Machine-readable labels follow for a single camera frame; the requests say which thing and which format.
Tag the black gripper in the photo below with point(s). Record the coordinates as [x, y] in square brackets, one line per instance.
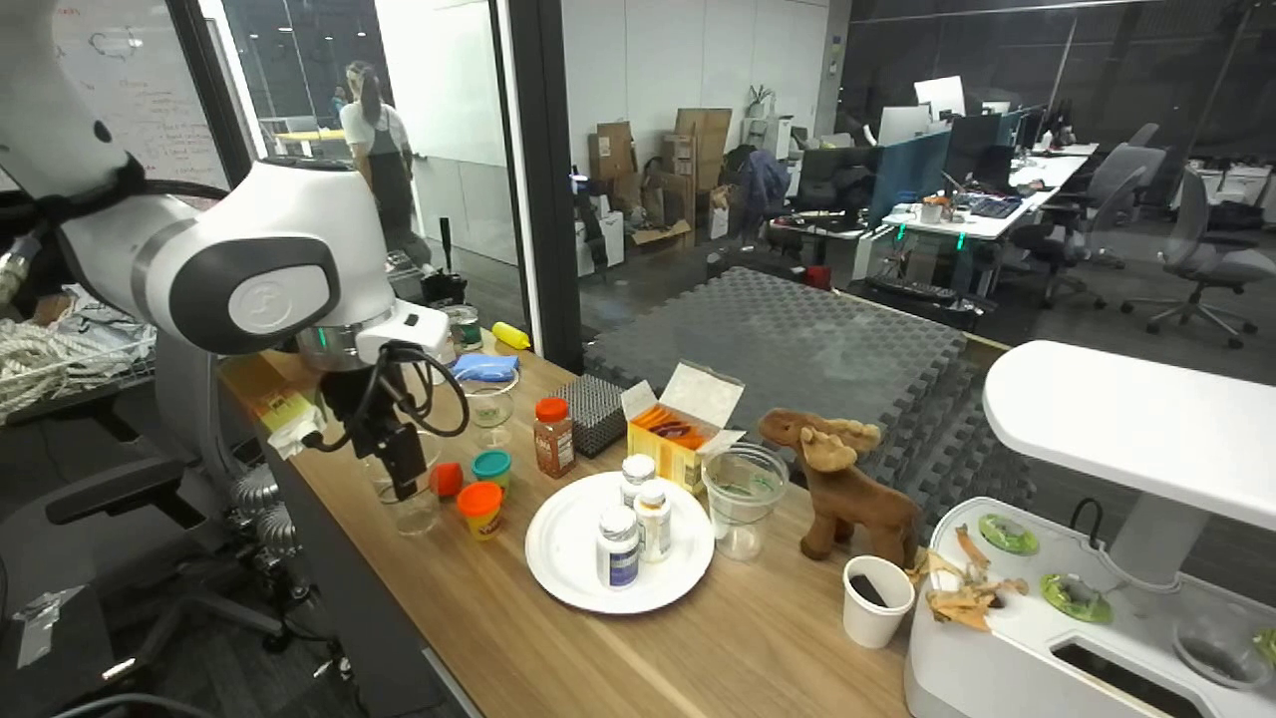
[360, 412]

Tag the white pill bottle tan label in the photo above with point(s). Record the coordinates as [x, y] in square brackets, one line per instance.
[652, 521]

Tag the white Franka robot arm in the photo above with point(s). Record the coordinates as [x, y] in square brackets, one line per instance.
[252, 266]

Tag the white round plate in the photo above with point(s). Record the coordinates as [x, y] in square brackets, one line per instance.
[574, 563]

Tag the orange lid play dough tub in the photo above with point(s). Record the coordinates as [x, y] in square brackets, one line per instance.
[480, 509]

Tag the blue sponge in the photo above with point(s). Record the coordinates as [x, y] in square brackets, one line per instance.
[484, 364]

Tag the small green jar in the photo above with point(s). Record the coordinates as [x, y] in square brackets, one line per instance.
[463, 323]

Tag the orange lid spice jar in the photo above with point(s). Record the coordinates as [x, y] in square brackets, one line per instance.
[558, 435]

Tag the yellow sponge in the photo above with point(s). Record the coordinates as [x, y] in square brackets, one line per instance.
[514, 338]

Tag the grey office chair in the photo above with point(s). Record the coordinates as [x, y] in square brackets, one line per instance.
[160, 503]
[1217, 251]

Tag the open orange cardboard box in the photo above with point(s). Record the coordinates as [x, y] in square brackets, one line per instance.
[684, 424]

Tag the standing person light top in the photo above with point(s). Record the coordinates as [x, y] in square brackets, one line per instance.
[371, 144]

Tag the clear plastic tumbler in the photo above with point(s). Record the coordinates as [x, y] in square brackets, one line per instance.
[744, 500]

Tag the grey foam floor mat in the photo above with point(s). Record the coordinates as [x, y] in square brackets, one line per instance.
[801, 343]

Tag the brown moose plush toy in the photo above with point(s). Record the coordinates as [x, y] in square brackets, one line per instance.
[853, 500]

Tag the seated person blue jacket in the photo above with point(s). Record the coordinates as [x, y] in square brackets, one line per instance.
[758, 182]

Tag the whiteboard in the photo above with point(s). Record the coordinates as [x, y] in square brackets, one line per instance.
[147, 81]

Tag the small white paper cup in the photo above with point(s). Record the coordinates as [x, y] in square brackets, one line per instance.
[878, 600]

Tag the blue desk partition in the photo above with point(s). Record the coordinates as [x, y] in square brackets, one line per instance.
[911, 172]

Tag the white office desk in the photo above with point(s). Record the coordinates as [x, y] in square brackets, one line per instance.
[991, 201]

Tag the white monitor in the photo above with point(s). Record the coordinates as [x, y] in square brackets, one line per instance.
[939, 92]

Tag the dark office chair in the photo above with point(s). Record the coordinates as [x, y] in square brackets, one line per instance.
[1089, 201]

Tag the white hydroponic planter with lamp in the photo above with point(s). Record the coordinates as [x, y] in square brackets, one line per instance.
[1132, 625]

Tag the yellow brown wrist camera mount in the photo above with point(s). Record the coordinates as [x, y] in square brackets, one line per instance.
[285, 412]

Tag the black window post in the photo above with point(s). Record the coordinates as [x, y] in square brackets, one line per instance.
[544, 160]

